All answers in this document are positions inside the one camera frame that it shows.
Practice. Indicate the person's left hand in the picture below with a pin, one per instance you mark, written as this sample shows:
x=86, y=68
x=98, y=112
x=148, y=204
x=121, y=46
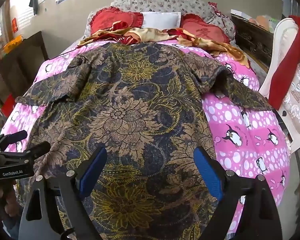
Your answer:
x=11, y=203

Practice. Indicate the red heart pillow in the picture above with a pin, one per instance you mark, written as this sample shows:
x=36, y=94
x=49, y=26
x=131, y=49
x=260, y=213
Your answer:
x=107, y=20
x=202, y=30

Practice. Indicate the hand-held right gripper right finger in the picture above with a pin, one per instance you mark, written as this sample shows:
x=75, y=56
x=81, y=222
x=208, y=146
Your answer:
x=207, y=172

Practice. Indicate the pink penguin blanket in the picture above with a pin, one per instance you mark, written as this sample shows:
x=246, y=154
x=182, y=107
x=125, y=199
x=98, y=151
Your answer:
x=240, y=135

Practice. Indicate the red bag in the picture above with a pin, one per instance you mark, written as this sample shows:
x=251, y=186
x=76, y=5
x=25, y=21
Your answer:
x=8, y=105

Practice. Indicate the dark carved wooden cabinet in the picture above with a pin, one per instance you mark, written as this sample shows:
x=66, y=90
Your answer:
x=252, y=40

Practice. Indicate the dark wooden desk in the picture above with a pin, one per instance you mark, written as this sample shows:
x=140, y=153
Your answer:
x=22, y=62

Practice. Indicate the red and gold cloth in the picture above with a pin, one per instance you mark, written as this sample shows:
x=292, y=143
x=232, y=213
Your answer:
x=145, y=33

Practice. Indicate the dark hanging cloth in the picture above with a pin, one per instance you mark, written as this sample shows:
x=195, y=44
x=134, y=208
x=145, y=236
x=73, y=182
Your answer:
x=34, y=2

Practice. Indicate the yellow box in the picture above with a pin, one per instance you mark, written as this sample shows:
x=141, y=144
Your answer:
x=13, y=42

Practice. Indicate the white pillow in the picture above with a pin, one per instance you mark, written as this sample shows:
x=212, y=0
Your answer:
x=160, y=20

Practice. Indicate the dark floral patterned shirt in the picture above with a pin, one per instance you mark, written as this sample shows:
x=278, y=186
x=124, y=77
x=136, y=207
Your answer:
x=140, y=120

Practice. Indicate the grey floral bed cover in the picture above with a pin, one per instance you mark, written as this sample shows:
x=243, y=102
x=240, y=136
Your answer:
x=165, y=2

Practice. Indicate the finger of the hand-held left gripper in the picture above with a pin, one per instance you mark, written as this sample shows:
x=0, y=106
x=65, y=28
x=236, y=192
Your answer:
x=37, y=150
x=15, y=137

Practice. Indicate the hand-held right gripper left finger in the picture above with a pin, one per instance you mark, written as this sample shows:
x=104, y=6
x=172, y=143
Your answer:
x=93, y=172

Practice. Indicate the white chair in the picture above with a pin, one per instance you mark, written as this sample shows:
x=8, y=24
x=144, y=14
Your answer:
x=282, y=37

